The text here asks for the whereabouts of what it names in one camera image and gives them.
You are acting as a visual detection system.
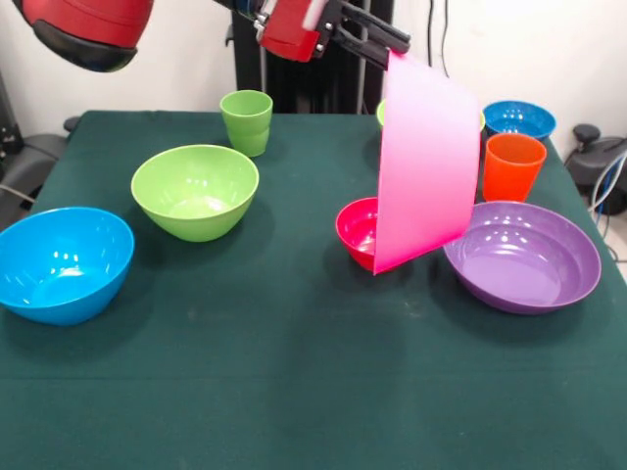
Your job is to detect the green plastic cup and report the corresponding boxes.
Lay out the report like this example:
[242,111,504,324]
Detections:
[218,89,274,159]

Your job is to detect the large light blue bowl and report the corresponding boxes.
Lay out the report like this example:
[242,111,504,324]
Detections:
[0,206,136,327]

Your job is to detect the green plastic bowl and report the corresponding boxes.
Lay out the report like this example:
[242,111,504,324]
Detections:
[130,144,261,244]
[375,98,487,132]

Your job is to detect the small dark blue bowl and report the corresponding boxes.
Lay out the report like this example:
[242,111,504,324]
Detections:
[482,100,557,142]

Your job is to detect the small crimson plastic bowl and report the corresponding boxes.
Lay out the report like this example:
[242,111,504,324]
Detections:
[335,197,381,272]

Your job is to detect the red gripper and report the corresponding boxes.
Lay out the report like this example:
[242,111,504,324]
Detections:
[254,0,412,71]

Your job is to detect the black wall cable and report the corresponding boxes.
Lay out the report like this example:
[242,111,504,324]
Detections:
[426,0,455,82]

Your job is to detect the wide purple plastic bowl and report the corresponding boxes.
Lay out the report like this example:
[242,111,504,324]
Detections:
[441,201,603,316]

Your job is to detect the dark green tablecloth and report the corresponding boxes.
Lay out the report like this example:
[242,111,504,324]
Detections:
[0,111,627,470]

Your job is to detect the black pedestal leg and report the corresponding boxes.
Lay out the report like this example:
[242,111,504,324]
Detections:
[562,123,627,216]
[0,134,68,231]

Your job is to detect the large pink plastic bowl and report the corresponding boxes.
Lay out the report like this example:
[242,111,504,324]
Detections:
[373,50,482,276]

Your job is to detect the blue and white cables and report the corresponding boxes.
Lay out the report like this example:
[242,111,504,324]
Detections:
[590,151,627,231]

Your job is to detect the orange plastic cup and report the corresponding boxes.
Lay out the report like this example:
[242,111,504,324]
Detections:
[481,132,548,204]

